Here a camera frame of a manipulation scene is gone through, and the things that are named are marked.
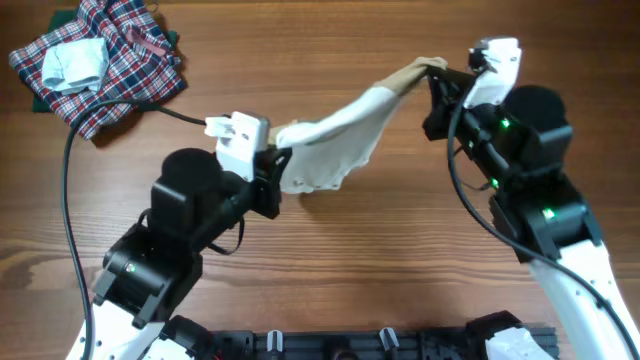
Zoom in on white baby shirt tan sleeves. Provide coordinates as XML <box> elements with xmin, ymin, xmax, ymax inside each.
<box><xmin>269</xmin><ymin>57</ymin><xmax>448</xmax><ymax>194</ymax></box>

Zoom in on dark green folded cloth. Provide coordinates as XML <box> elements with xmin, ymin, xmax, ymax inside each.
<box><xmin>32</xmin><ymin>9</ymin><xmax>179</xmax><ymax>113</ymax></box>

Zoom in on light blue folded garment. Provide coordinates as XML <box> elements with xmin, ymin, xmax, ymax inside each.
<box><xmin>42</xmin><ymin>38</ymin><xmax>110</xmax><ymax>95</ymax></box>

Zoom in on plaid flannel shirt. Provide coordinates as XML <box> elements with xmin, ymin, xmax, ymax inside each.
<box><xmin>9</xmin><ymin>0</ymin><xmax>186</xmax><ymax>125</ymax></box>

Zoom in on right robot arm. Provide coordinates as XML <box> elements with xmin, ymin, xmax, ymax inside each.
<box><xmin>423</xmin><ymin>67</ymin><xmax>639</xmax><ymax>359</ymax></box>

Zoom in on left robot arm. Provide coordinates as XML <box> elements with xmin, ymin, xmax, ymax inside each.
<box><xmin>68</xmin><ymin>146</ymin><xmax>292</xmax><ymax>359</ymax></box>

